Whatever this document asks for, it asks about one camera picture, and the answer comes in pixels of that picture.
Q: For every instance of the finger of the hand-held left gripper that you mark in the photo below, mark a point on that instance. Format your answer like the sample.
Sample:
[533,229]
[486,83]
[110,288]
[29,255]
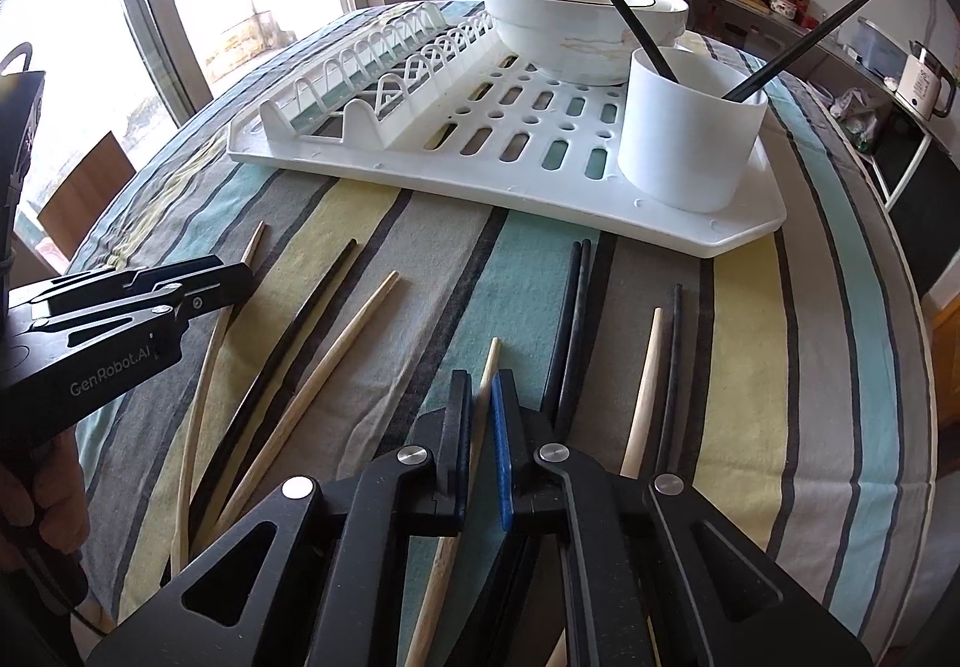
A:
[135,318]
[217,277]

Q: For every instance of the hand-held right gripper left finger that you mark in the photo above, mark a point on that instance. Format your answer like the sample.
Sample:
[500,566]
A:
[456,442]

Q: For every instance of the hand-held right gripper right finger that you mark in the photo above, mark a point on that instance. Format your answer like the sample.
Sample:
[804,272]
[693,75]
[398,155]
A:
[501,457]

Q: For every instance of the black chopstick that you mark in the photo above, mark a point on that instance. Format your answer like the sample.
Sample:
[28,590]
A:
[673,374]
[285,352]
[562,329]
[575,329]
[817,29]

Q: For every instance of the wooden chopstick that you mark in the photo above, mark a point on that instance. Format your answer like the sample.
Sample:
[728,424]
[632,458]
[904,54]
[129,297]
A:
[439,592]
[202,404]
[337,359]
[645,389]

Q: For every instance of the white chopstick holder cup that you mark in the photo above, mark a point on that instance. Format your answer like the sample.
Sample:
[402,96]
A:
[675,142]

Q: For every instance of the person's left hand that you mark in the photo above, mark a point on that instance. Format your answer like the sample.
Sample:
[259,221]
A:
[52,509]

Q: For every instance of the wooden chair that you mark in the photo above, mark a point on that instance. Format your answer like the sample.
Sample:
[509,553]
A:
[82,194]

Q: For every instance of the striped tablecloth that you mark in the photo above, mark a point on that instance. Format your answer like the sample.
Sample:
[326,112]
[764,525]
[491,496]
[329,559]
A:
[510,262]

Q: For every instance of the white plastic dish rack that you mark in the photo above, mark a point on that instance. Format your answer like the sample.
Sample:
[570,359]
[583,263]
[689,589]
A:
[487,187]

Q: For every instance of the white bowl with black rim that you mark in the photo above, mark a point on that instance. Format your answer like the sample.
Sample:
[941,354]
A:
[555,44]
[664,10]

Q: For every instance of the crumpled plastic bag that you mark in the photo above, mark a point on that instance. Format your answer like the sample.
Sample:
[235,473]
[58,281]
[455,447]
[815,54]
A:
[859,119]

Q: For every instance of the black white-framed cabinet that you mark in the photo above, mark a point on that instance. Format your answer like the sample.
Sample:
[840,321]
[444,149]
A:
[900,157]

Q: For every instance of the clear plastic container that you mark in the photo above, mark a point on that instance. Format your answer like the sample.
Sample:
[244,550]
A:
[881,44]

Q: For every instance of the white electric kettle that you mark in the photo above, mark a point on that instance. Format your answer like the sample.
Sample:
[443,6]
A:
[922,82]

